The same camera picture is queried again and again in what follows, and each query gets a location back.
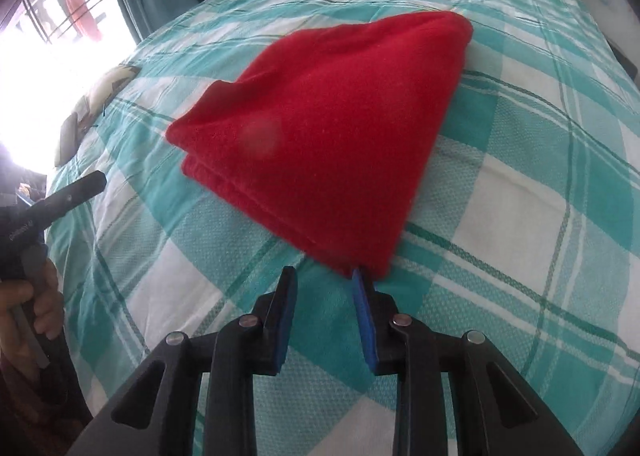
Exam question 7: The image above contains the red knit sweater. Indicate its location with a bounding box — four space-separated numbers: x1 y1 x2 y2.
166 12 473 277

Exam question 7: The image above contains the person's left hand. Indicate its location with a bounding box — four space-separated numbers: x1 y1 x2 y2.
0 260 64 382

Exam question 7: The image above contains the small patterned cushion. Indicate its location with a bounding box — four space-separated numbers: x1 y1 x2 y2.
74 64 141 130

